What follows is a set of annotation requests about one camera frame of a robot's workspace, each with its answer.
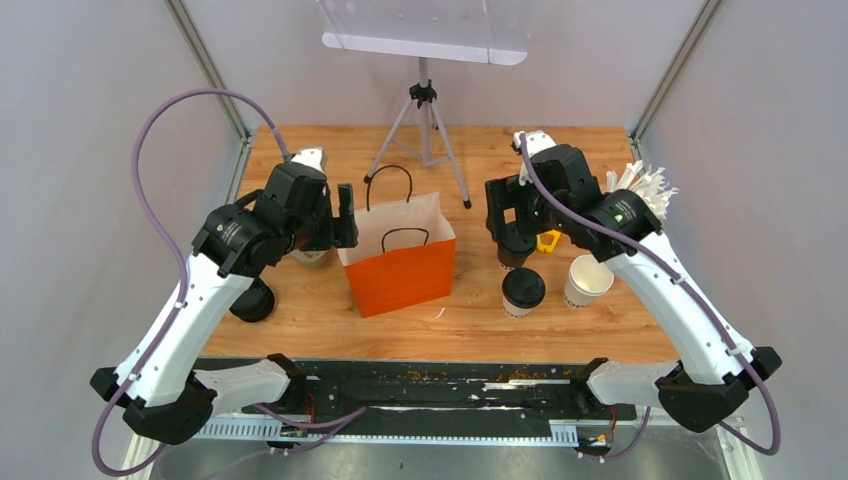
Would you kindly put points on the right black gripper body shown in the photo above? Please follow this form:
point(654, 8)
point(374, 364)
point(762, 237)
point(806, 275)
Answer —
point(530, 209)

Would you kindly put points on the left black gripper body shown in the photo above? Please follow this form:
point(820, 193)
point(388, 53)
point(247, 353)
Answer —
point(314, 232)

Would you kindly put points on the black sleeved coffee cup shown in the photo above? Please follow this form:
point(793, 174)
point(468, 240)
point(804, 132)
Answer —
point(512, 253)

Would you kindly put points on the orange paper bag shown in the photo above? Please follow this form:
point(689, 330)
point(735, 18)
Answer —
point(405, 256)

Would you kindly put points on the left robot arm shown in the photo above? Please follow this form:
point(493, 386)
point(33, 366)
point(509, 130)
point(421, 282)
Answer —
point(163, 396)

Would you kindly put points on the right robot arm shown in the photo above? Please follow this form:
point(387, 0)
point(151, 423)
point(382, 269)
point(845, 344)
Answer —
point(716, 366)

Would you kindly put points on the yellow plastic triangle tool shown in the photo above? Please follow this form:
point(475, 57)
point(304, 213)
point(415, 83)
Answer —
point(547, 242)

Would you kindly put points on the stack of black lids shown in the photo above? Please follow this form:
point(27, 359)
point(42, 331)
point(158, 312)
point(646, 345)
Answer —
point(255, 304)

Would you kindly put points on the white paper cup stack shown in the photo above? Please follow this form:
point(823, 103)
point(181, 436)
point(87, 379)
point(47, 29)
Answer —
point(587, 280)

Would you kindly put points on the tripod stand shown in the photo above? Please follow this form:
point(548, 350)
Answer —
point(424, 98)

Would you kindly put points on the white wrapped straws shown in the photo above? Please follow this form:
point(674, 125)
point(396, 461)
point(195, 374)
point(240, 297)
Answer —
point(648, 183)

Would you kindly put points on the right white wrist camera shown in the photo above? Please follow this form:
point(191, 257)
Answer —
point(530, 143)

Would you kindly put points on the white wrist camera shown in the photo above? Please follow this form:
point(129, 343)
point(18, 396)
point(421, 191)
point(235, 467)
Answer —
point(313, 157)
point(530, 143)

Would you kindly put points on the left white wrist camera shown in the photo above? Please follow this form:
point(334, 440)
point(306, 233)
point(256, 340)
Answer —
point(313, 157)

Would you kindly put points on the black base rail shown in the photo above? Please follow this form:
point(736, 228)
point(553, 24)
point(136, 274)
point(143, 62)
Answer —
point(447, 400)

